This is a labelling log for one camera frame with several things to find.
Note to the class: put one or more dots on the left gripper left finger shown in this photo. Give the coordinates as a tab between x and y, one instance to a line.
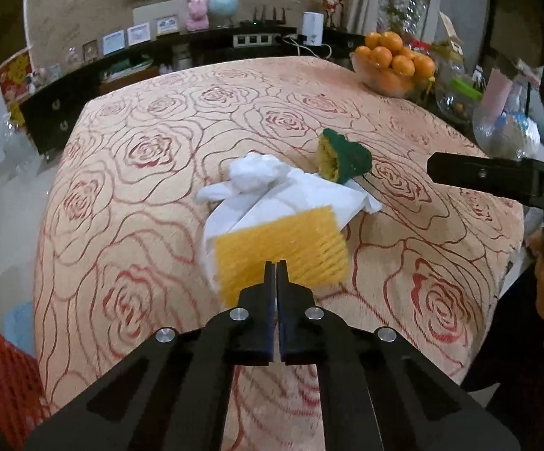
171	392

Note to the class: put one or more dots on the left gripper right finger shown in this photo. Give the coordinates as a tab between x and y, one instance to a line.
377	391

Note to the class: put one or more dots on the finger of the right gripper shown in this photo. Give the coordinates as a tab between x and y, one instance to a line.
521	181

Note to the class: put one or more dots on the yellow foam net paper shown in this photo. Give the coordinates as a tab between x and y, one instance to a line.
297	218

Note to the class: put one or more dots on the rose patterned tablecloth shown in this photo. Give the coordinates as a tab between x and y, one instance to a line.
120	252

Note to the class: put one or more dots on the red plastic mesh basket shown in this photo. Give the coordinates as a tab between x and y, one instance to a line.
23	405

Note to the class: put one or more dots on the glass bowl of oranges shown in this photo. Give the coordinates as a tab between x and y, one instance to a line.
392	69

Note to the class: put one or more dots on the white crumpled tissue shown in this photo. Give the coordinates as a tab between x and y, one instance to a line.
251	173

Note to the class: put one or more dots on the glass vase with roses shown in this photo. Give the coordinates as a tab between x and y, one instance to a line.
406	4

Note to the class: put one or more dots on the clear water jug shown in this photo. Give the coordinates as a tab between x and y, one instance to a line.
20	154

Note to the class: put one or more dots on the white router box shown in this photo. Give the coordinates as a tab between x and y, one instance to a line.
312	28

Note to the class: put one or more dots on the black tv cabinet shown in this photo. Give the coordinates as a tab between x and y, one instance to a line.
51	112

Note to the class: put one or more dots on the red festive poster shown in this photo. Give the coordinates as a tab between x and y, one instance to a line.
15	79

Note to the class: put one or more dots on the light blue globe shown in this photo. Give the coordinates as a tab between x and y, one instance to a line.
222	12

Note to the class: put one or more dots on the pink plush toy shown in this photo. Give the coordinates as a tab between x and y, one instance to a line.
197	16

